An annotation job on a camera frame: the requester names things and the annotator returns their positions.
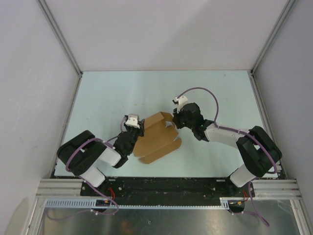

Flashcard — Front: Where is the perforated cable duct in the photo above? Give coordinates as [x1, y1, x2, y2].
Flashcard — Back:
[44, 197, 250, 211]

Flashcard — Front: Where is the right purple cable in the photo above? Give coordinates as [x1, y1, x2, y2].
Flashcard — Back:
[176, 87, 278, 226]

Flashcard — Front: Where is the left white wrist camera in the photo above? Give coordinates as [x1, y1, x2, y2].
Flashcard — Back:
[124, 114, 140, 128]

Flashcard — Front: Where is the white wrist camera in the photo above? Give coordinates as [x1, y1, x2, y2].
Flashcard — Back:
[124, 114, 140, 128]
[172, 95, 189, 113]

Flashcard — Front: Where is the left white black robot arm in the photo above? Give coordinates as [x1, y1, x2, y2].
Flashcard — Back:
[57, 114, 145, 196]

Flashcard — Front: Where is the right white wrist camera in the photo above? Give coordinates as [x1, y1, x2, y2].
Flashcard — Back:
[172, 95, 189, 113]

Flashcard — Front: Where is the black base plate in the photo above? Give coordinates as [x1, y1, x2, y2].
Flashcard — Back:
[80, 177, 255, 206]

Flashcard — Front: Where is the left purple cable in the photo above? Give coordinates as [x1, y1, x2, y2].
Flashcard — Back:
[46, 115, 129, 221]

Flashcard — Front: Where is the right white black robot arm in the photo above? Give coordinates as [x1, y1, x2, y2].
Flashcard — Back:
[173, 101, 282, 196]

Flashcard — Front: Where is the purple cable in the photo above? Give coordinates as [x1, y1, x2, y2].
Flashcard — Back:
[176, 87, 278, 226]
[46, 115, 129, 221]

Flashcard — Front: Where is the brown cardboard box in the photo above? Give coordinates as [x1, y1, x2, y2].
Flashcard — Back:
[133, 112, 182, 164]

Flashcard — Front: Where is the aluminium frame rail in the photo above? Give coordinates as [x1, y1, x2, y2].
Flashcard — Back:
[35, 179, 302, 200]

